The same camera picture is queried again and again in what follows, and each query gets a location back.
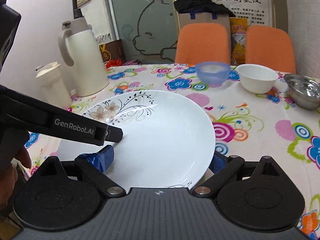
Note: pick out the white plastic bottle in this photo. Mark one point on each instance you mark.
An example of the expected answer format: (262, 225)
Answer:
(50, 80)

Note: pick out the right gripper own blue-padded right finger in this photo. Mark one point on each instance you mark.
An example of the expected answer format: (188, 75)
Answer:
(225, 171)

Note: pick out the Chinese text poster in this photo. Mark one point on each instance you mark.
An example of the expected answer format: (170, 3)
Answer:
(258, 12)

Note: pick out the floral tablecloth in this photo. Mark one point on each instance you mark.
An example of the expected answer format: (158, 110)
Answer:
(246, 124)

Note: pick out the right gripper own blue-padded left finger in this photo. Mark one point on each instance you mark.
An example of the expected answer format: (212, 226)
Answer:
(94, 165)

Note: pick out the red orange item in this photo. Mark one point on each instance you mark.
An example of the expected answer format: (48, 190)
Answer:
(114, 63)

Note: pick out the pink floral cloth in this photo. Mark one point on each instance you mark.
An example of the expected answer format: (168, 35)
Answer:
(132, 63)

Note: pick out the white plate with black vine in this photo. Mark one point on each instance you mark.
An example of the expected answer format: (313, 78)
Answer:
(168, 140)

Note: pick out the translucent blue plastic bowl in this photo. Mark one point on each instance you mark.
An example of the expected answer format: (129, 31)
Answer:
(212, 73)

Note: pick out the black cloth on box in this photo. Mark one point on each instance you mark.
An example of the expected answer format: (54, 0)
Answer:
(200, 6)

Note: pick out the orange chair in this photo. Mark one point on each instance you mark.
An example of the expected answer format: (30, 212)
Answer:
(203, 42)
(270, 47)

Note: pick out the yellow snack bag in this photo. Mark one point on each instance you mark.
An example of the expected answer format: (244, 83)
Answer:
(238, 27)

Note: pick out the cardboard box with blue tape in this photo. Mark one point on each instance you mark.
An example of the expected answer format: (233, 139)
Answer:
(205, 17)

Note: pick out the right orange chair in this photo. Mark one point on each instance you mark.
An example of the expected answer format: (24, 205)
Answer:
(270, 47)

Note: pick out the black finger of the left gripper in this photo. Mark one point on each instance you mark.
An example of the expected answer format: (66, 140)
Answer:
(114, 134)

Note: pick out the stainless steel bowl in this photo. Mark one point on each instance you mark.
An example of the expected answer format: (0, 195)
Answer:
(303, 90)

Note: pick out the left orange chair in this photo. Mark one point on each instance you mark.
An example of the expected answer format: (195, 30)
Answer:
(203, 42)

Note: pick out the white ceramic bowl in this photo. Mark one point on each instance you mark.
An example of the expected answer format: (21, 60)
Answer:
(255, 78)

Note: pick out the person's left hand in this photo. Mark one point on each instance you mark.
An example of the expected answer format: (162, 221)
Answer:
(9, 176)

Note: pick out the brown gift bag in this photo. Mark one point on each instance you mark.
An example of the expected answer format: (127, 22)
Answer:
(112, 51)

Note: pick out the white thermos jug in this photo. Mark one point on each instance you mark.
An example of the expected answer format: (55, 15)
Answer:
(80, 51)

